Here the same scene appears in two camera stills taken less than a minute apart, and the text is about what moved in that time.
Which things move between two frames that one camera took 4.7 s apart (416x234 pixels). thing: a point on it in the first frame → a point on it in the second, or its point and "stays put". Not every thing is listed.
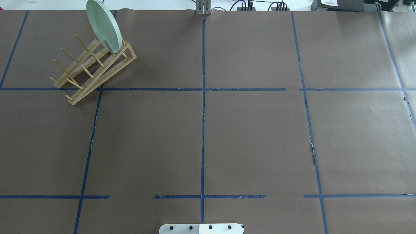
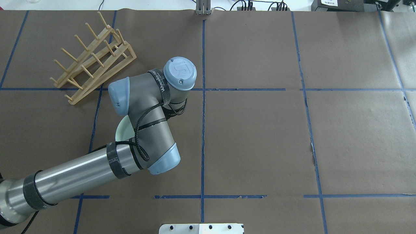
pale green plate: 104,24 → 124,130
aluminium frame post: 203,7 stays put
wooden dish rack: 97,64 stays put
